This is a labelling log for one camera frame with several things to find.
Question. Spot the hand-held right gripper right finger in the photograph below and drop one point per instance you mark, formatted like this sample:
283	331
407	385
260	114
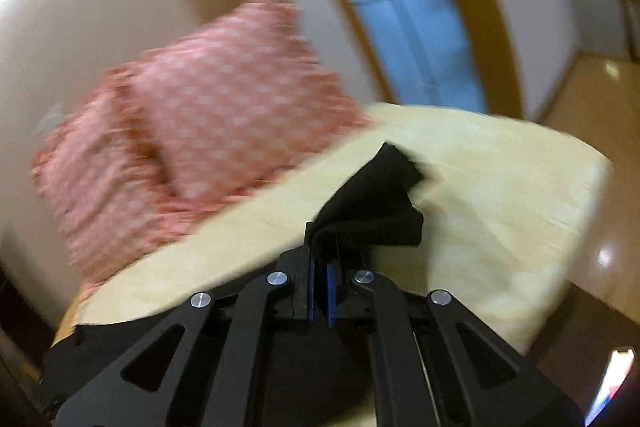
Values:
331	291

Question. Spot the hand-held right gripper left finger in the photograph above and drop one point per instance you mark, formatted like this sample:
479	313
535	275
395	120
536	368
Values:
309	279

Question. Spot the black pants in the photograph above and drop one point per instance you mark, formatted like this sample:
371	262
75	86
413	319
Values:
370	207

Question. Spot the bed with yellow sheet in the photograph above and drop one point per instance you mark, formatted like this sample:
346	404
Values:
490	217

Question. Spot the red patterned pillow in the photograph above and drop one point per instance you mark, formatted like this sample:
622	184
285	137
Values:
195	127

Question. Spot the blue glass window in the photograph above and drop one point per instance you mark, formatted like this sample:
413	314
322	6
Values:
400	7

